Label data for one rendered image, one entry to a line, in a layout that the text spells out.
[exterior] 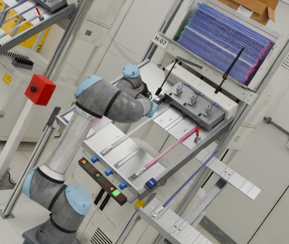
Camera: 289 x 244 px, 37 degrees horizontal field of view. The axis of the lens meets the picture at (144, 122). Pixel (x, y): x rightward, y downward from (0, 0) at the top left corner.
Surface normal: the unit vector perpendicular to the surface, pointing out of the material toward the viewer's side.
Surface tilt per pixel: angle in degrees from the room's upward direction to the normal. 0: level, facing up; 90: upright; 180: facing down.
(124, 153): 43
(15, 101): 90
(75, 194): 8
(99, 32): 90
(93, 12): 90
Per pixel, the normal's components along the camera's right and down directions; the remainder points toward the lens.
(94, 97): -0.11, 0.12
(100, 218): -0.54, -0.07
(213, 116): -0.01, -0.66
